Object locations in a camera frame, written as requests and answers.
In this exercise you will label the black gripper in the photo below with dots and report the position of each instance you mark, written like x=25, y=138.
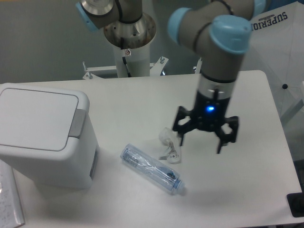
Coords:
x=207, y=115

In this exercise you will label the white push-lid trash can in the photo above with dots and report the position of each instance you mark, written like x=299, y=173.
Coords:
x=46, y=134

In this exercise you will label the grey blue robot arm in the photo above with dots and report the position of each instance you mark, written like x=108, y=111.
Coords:
x=218, y=33

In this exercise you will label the crumpled clear plastic wrapper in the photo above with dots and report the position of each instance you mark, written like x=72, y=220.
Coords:
x=172, y=154

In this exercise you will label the clear plastic water bottle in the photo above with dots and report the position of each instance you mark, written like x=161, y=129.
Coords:
x=153, y=169

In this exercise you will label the white Superior umbrella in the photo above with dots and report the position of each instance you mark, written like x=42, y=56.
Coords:
x=277, y=49

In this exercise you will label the black device at edge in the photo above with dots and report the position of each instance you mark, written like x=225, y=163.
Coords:
x=296, y=204

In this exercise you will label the white paper notebook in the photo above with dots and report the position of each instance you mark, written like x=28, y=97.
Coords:
x=11, y=214

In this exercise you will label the white metal base frame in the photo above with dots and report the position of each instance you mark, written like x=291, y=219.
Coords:
x=127, y=68

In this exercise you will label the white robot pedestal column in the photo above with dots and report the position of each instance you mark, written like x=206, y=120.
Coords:
x=131, y=40

